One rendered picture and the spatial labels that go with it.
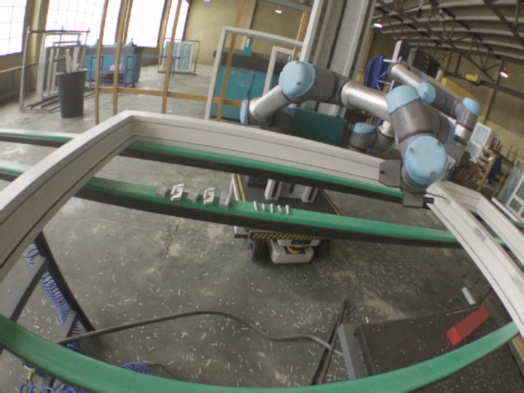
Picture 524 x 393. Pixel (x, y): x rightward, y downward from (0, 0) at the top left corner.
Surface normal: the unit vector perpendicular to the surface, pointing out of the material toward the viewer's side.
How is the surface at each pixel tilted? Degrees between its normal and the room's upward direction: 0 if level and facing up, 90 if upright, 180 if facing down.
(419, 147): 63
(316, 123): 90
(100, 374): 0
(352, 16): 90
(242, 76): 90
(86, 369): 0
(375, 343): 0
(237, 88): 90
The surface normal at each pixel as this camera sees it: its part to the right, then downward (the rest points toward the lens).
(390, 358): 0.21, -0.83
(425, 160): -0.47, -0.13
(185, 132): 0.03, 0.53
